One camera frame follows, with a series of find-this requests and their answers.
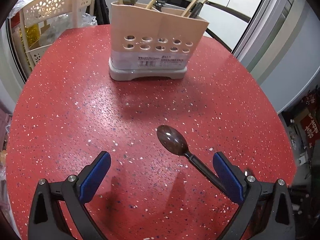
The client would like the plain wooden chopstick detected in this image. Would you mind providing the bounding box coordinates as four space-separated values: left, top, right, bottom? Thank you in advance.
181 0 198 17

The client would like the dark spoon lower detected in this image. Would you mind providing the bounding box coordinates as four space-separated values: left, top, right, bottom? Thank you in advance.
189 2 203 18

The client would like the beige plastic utensil holder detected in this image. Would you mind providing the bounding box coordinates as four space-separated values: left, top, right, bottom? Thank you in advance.
109 2 208 81

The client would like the beige perforated storage rack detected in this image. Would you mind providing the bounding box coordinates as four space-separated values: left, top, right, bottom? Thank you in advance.
9 0 97 69

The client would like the dark spoon on table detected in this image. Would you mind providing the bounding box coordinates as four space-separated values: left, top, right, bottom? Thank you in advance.
157 125 227 196

